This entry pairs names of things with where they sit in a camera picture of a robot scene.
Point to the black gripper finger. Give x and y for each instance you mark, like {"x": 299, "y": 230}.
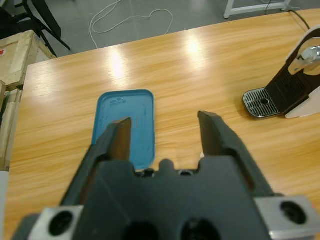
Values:
{"x": 117, "y": 140}
{"x": 215, "y": 137}

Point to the white capsule coffee machine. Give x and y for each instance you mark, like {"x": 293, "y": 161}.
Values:
{"x": 295, "y": 82}

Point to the teal plastic tray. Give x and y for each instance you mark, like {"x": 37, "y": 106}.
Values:
{"x": 140, "y": 112}

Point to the chrome drip tray grate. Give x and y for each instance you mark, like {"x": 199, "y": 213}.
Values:
{"x": 260, "y": 105}

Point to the wooden crate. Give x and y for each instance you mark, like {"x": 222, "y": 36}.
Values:
{"x": 17, "y": 57}

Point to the black chair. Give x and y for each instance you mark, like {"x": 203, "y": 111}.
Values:
{"x": 10, "y": 17}

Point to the white metal table frame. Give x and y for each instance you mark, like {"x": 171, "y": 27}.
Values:
{"x": 227, "y": 10}

